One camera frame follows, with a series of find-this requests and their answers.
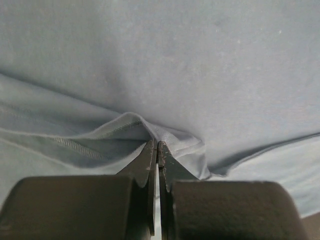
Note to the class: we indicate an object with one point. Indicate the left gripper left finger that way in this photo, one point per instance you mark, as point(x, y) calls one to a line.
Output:
point(142, 204)

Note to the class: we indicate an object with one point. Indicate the grey blue t shirt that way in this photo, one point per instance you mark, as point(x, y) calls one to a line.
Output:
point(231, 86)

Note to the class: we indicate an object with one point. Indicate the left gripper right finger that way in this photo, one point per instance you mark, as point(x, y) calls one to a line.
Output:
point(170, 170)

